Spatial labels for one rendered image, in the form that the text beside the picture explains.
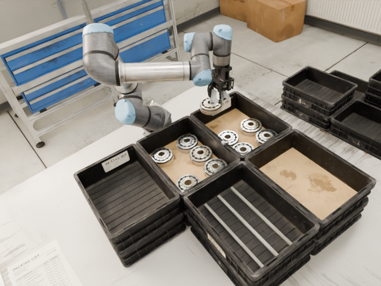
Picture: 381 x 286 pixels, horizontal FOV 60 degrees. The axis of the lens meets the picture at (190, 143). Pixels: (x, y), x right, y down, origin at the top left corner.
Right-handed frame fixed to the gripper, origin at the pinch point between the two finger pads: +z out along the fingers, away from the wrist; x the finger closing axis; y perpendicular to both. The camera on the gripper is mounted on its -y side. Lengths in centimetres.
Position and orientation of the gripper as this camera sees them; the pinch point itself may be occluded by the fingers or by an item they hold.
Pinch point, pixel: (216, 101)
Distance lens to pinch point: 154.9
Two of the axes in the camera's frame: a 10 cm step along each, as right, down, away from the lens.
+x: 8.3, -3.6, 4.4
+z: 0.1, 7.8, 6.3
